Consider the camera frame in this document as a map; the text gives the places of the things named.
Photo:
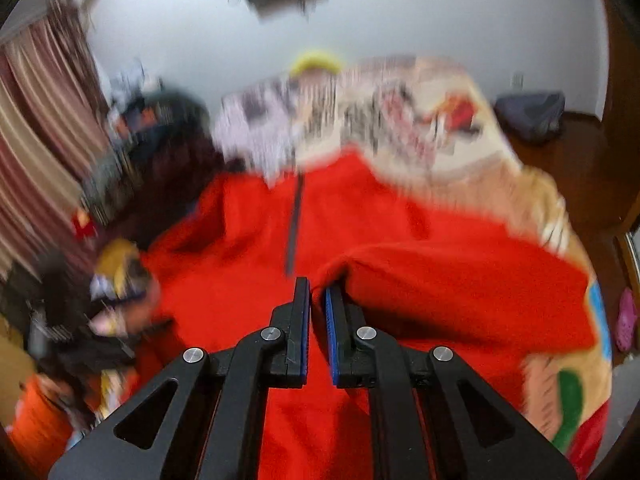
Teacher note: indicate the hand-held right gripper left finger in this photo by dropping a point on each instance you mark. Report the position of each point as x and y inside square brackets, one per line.
[303, 332]

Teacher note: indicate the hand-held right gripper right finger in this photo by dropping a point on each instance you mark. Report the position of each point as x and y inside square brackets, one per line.
[331, 337]

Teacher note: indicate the red jacket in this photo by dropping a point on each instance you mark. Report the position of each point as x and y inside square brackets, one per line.
[425, 270]

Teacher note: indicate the dark clothes pile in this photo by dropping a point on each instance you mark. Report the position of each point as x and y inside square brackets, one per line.
[170, 150]

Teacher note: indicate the orange cloth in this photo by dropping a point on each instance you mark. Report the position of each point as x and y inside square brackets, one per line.
[42, 420]

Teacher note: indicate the red yellow toy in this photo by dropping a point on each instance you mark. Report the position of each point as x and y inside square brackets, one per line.
[83, 225]

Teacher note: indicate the striped curtain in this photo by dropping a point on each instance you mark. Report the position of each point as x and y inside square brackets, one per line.
[40, 135]

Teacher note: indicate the printed blanket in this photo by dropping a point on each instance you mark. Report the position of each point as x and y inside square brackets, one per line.
[500, 170]

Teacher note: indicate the yellow cloth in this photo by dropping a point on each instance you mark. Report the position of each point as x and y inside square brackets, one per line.
[316, 60]

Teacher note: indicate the pink slipper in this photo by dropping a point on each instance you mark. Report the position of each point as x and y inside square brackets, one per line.
[626, 320]

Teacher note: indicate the grey bag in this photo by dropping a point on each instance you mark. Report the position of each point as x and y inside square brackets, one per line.
[532, 115]

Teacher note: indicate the brown wooden furniture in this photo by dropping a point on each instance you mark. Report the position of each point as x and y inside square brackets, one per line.
[622, 110]

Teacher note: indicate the wall socket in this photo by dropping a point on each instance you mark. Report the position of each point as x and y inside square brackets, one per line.
[517, 80]

